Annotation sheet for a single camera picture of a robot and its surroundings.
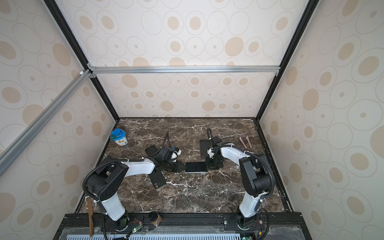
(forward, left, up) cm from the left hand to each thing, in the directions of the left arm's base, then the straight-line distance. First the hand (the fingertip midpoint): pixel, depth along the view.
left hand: (188, 166), depth 90 cm
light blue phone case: (-1, -4, 0) cm, 4 cm away
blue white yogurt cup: (+19, +46, +6) cm, 50 cm away
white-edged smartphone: (0, -4, -1) cm, 4 cm away
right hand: (+1, -13, -3) cm, 13 cm away
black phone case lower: (-7, +18, -2) cm, 19 cm away
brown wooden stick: (-25, +49, -2) cm, 55 cm away
